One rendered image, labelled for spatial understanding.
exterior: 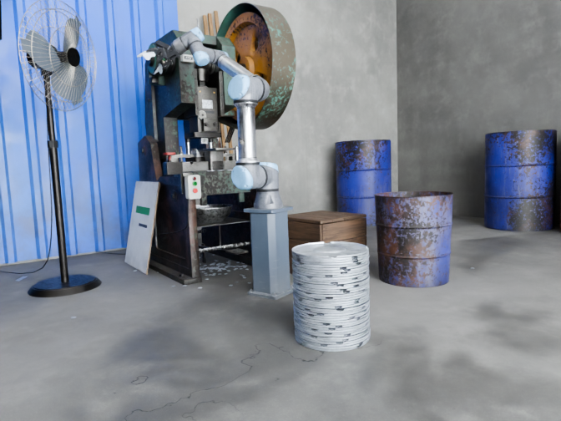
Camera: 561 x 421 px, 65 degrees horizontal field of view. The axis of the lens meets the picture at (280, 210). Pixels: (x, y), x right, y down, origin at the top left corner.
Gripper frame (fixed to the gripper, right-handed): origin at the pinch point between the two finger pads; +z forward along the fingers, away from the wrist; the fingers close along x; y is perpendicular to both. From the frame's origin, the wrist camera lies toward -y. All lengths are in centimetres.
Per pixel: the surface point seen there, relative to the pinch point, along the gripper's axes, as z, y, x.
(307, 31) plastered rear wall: -97, -161, 212
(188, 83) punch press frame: -9.0, -4.8, 31.9
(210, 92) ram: -16, -5, 49
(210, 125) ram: -6, 14, 54
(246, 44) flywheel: -47, -40, 64
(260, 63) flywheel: -51, -17, 62
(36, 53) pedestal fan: 41, -13, -30
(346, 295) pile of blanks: -50, 159, -7
